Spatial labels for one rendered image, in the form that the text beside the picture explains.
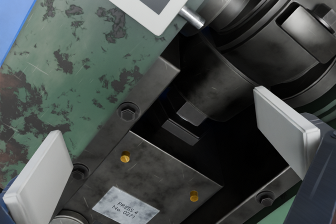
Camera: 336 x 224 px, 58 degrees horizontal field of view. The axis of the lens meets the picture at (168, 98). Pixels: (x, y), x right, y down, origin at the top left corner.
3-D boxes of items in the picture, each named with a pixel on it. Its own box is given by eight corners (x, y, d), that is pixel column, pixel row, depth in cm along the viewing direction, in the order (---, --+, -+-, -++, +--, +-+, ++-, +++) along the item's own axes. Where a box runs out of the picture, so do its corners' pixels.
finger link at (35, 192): (40, 246, 14) (24, 249, 14) (74, 167, 21) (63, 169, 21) (17, 193, 13) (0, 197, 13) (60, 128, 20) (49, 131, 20)
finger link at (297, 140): (304, 132, 13) (321, 128, 13) (252, 87, 20) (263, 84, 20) (308, 189, 14) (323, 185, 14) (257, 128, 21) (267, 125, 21)
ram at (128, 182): (98, 321, 44) (242, 210, 32) (-1, 284, 40) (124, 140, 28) (116, 221, 59) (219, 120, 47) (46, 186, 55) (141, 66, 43)
